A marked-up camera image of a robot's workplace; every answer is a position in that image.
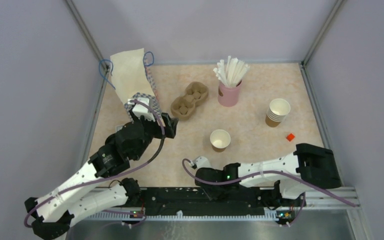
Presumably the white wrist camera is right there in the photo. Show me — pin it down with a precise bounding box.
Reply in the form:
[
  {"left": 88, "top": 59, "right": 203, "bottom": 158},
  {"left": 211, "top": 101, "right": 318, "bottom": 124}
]
[
  {"left": 189, "top": 156, "right": 212, "bottom": 170},
  {"left": 127, "top": 97, "right": 156, "bottom": 122}
]

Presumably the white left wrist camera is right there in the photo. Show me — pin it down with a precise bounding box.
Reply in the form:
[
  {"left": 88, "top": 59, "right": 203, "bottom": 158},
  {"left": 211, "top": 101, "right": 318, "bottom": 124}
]
[{"left": 127, "top": 97, "right": 156, "bottom": 122}]

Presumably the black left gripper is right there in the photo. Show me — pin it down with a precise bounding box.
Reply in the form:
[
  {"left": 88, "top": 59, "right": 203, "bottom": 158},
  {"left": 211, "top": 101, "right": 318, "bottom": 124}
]
[{"left": 130, "top": 107, "right": 179, "bottom": 161}]

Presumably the stack of brown paper cups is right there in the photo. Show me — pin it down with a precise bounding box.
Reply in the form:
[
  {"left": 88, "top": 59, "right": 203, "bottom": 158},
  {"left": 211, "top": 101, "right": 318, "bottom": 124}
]
[{"left": 265, "top": 98, "right": 291, "bottom": 128}]

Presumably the single brown paper cup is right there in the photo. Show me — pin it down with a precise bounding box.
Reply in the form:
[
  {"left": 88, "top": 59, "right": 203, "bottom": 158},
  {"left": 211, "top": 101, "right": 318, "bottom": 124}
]
[{"left": 209, "top": 129, "right": 231, "bottom": 152}]

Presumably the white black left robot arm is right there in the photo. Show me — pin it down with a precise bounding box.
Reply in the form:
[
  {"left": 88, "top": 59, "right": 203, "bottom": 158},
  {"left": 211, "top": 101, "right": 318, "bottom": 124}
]
[{"left": 24, "top": 112, "right": 179, "bottom": 240}]

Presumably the bundle of white straws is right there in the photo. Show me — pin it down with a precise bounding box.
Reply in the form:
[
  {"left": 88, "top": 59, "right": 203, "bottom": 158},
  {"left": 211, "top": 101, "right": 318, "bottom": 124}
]
[{"left": 213, "top": 55, "right": 251, "bottom": 89}]

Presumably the brown pulp cup carrier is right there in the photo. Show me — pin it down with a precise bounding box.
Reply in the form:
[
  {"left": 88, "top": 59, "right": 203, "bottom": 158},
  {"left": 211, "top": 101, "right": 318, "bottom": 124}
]
[{"left": 170, "top": 81, "right": 209, "bottom": 121}]

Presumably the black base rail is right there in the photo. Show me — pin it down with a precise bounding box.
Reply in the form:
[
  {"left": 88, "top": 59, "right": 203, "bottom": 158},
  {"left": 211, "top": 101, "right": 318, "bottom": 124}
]
[{"left": 116, "top": 187, "right": 303, "bottom": 219}]

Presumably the blue checkered paper bag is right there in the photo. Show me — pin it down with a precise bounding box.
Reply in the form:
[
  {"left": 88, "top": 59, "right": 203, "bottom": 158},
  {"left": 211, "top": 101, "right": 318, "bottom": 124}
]
[{"left": 98, "top": 48, "right": 162, "bottom": 121}]

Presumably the small red cube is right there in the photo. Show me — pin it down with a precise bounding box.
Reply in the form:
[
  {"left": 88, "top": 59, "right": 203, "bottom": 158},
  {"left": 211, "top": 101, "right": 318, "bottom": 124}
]
[{"left": 286, "top": 133, "right": 295, "bottom": 142}]

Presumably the pink straw holder cup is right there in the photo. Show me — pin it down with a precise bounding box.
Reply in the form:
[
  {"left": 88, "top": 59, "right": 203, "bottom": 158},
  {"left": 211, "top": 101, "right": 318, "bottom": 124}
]
[{"left": 217, "top": 81, "right": 242, "bottom": 107}]

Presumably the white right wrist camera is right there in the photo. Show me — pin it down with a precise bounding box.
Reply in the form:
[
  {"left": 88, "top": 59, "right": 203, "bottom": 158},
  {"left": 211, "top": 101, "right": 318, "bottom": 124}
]
[{"left": 189, "top": 156, "right": 212, "bottom": 170}]

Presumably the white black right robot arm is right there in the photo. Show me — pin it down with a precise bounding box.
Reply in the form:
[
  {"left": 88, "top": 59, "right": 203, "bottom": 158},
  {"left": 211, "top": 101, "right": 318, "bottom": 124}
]
[{"left": 189, "top": 143, "right": 342, "bottom": 206}]

